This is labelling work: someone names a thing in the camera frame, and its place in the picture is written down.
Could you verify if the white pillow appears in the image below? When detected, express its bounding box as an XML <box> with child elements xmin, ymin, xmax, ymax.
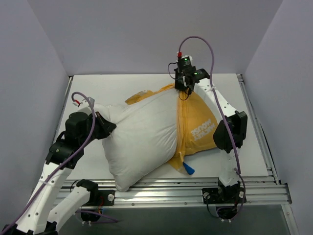
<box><xmin>94</xmin><ymin>90</ymin><xmax>178</xmax><ymax>191</ymax></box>

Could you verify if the yellow printed pillowcase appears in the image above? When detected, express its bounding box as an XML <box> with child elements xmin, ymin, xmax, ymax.
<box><xmin>125</xmin><ymin>84</ymin><xmax>217</xmax><ymax>174</ymax></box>

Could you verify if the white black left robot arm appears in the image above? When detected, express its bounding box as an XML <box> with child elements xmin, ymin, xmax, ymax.
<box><xmin>1</xmin><ymin>112</ymin><xmax>116</xmax><ymax>235</ymax></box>

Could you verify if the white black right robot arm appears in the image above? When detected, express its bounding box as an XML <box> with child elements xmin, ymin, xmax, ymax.
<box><xmin>175</xmin><ymin>52</ymin><xmax>247</xmax><ymax>202</ymax></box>

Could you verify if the blue pillowcase inner flap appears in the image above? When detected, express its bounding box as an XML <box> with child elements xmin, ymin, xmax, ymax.
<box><xmin>182</xmin><ymin>162</ymin><xmax>195</xmax><ymax>175</ymax></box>

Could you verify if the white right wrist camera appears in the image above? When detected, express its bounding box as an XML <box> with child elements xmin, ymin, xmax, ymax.
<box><xmin>176</xmin><ymin>51</ymin><xmax>193</xmax><ymax>62</ymax></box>

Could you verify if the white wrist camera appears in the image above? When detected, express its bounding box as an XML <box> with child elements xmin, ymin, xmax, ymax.
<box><xmin>73</xmin><ymin>97</ymin><xmax>95</xmax><ymax>114</ymax></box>
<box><xmin>176</xmin><ymin>51</ymin><xmax>193</xmax><ymax>62</ymax></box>

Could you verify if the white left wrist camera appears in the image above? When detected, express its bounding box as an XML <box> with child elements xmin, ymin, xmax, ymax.
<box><xmin>73</xmin><ymin>97</ymin><xmax>95</xmax><ymax>114</ymax></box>

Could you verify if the thin black right cable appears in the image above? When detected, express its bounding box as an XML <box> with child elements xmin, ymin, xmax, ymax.
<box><xmin>167</xmin><ymin>62</ymin><xmax>193</xmax><ymax>101</ymax></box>

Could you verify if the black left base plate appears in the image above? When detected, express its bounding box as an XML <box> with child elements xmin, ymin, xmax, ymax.
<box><xmin>84</xmin><ymin>190</ymin><xmax>115</xmax><ymax>207</ymax></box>

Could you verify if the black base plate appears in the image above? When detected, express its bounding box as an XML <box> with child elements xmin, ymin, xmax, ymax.
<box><xmin>84</xmin><ymin>190</ymin><xmax>115</xmax><ymax>207</ymax></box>
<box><xmin>201</xmin><ymin>187</ymin><xmax>247</xmax><ymax>204</ymax></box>

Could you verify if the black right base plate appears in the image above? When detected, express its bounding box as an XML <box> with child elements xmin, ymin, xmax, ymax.
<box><xmin>201</xmin><ymin>187</ymin><xmax>247</xmax><ymax>204</ymax></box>

